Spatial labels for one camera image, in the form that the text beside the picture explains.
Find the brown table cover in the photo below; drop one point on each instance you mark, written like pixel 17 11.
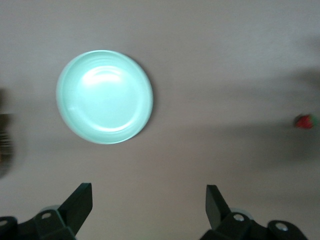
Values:
pixel 175 160

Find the pale green plate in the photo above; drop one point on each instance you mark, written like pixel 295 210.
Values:
pixel 105 100

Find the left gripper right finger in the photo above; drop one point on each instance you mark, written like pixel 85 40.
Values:
pixel 217 210

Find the dark red strawberry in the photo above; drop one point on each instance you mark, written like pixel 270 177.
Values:
pixel 305 122

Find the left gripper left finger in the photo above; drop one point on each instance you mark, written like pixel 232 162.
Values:
pixel 72 215

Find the brown wicker basket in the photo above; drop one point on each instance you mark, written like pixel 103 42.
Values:
pixel 6 140

